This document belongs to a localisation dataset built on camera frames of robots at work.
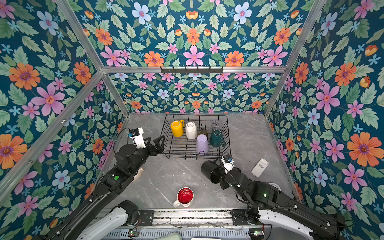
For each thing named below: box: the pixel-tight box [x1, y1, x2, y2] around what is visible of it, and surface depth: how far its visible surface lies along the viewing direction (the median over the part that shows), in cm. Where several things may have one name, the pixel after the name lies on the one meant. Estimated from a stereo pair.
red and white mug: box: [173, 187, 194, 208], surface depth 76 cm
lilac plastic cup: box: [196, 134, 209, 154], surface depth 90 cm
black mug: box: [201, 157, 226, 184], surface depth 75 cm
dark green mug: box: [209, 129, 226, 148], surface depth 96 cm
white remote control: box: [250, 158, 270, 178], surface depth 92 cm
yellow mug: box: [170, 119, 185, 138], surface depth 101 cm
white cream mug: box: [185, 121, 198, 140], surface depth 98 cm
